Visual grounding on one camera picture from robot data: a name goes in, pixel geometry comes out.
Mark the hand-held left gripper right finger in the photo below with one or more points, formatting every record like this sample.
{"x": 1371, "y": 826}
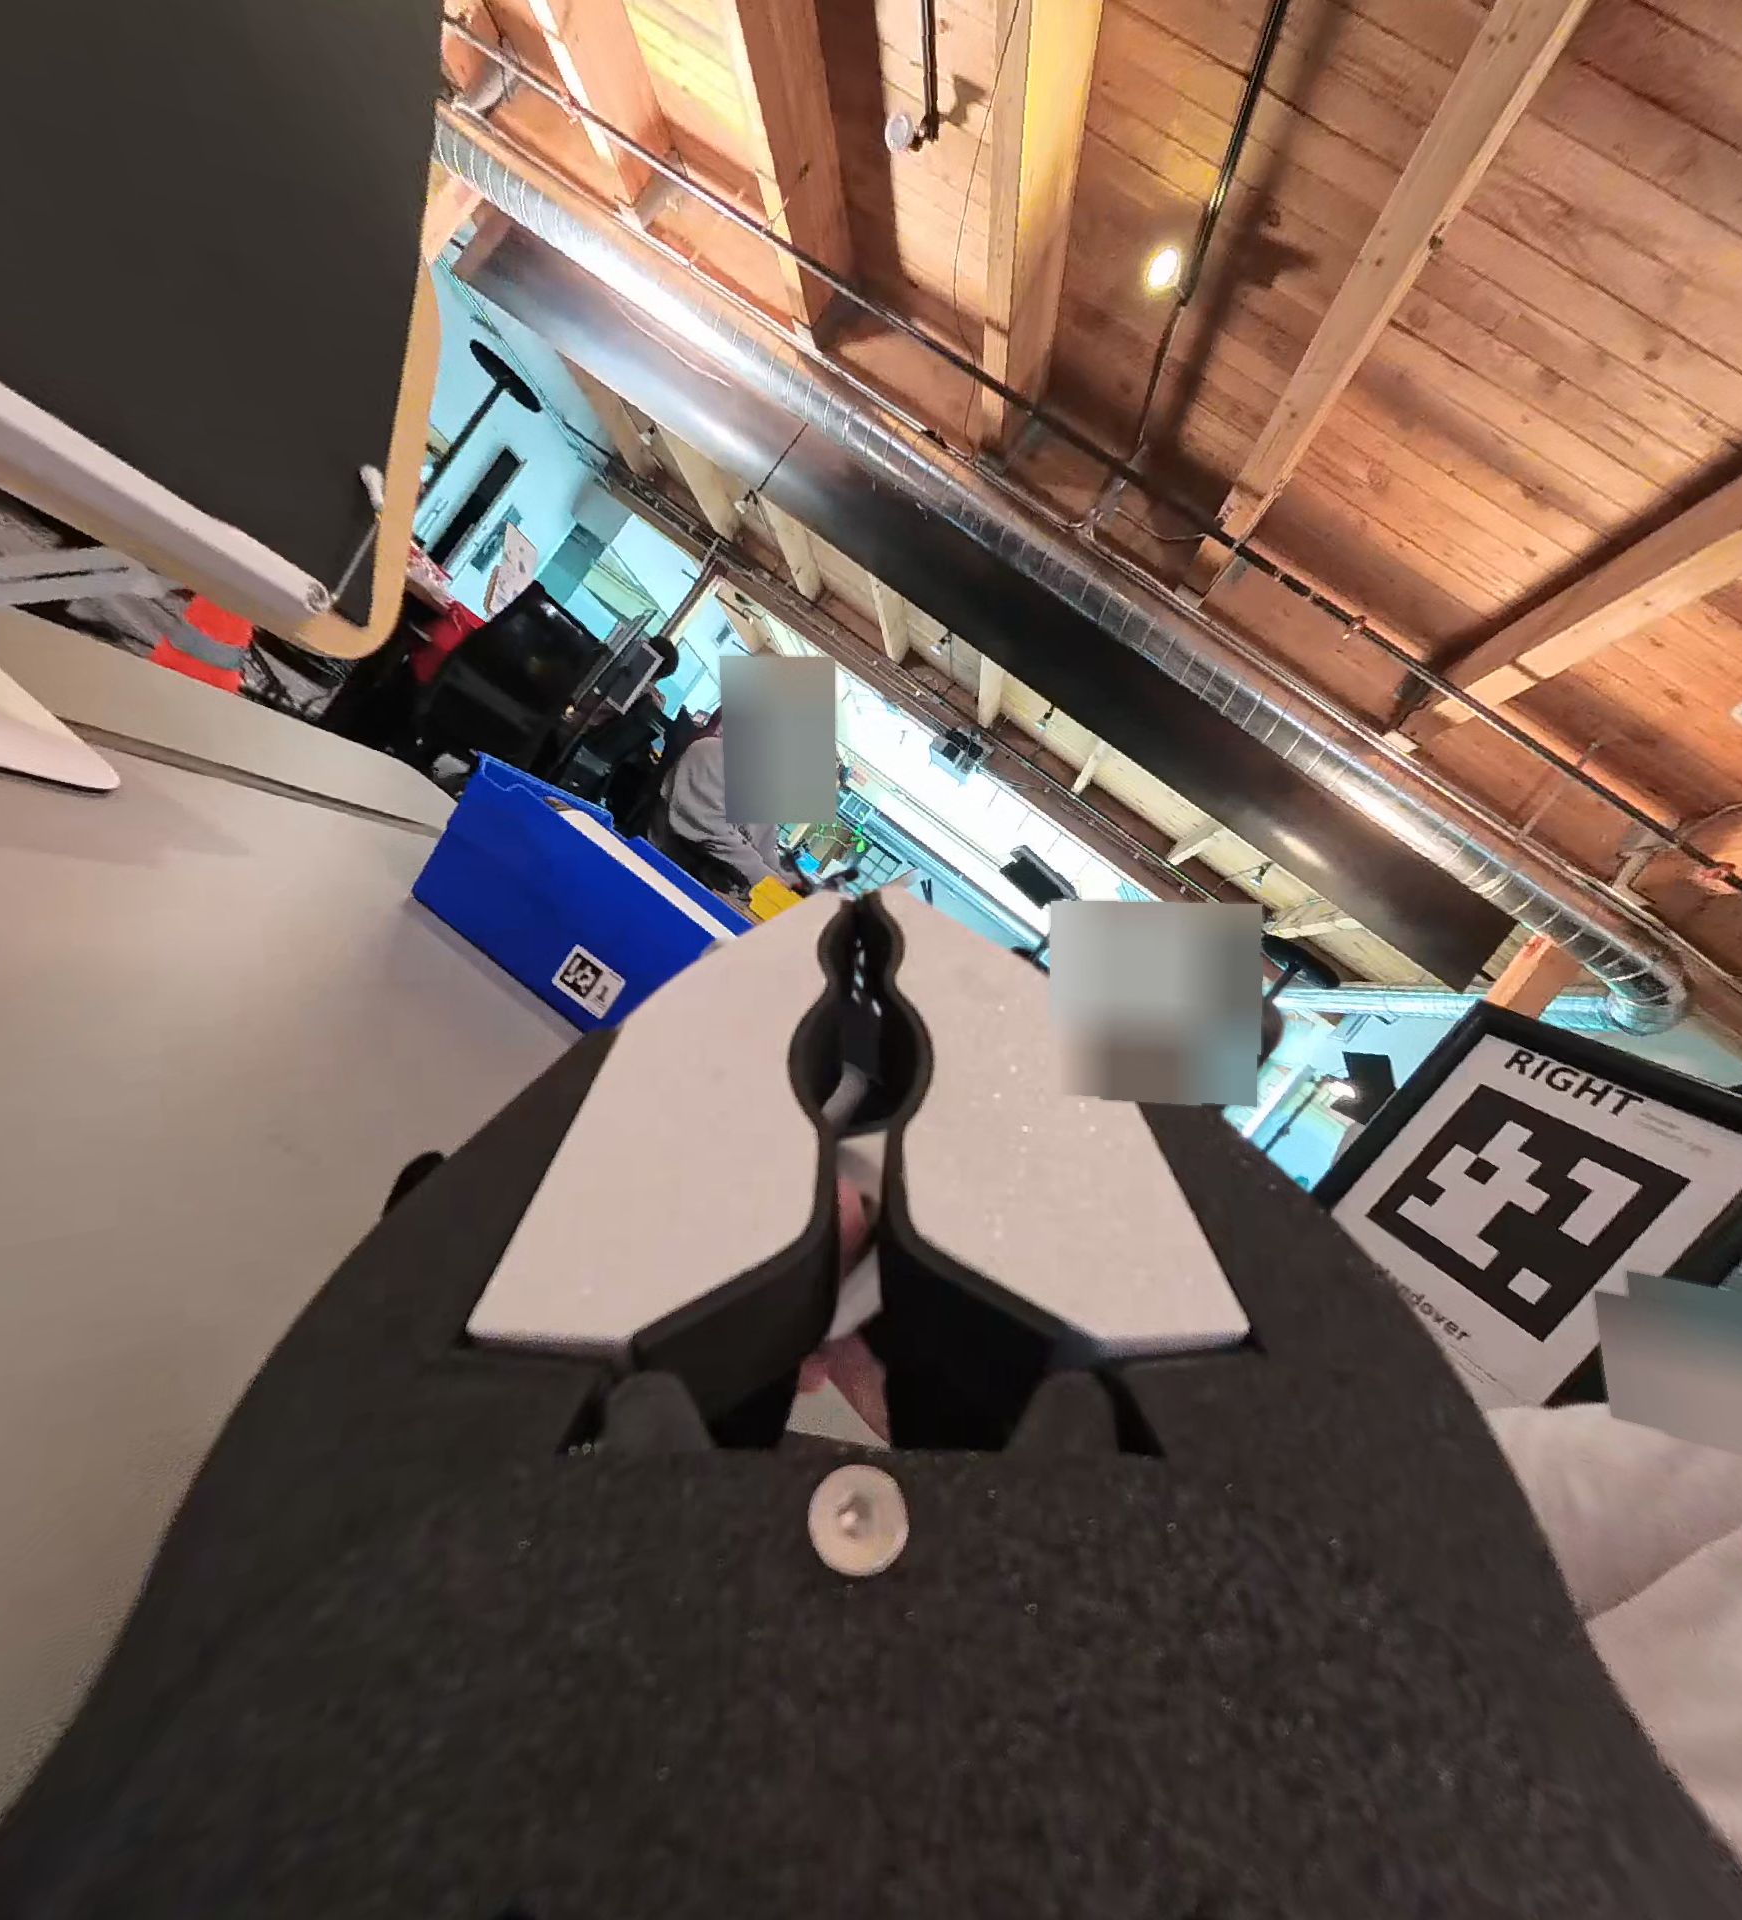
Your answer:
{"x": 1023, "y": 1231}

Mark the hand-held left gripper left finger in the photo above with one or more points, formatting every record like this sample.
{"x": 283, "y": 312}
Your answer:
{"x": 661, "y": 1184}

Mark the black ridged small part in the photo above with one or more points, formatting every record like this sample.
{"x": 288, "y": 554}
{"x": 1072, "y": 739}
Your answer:
{"x": 868, "y": 1037}

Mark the blue plastic bin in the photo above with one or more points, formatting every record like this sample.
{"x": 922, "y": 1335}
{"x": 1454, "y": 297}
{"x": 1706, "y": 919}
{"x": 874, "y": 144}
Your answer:
{"x": 511, "y": 900}

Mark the orange traffic cone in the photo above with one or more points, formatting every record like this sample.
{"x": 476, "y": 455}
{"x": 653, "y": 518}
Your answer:
{"x": 203, "y": 644}

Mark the white ceiling sensor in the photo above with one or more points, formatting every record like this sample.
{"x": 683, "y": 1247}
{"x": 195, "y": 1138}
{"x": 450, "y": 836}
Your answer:
{"x": 903, "y": 134}

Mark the wood-rimmed black tablet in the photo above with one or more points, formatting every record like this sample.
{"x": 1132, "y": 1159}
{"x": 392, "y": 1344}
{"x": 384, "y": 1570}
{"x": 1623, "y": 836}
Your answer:
{"x": 138, "y": 226}

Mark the silver ventilation duct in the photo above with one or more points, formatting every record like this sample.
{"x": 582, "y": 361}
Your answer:
{"x": 1110, "y": 610}

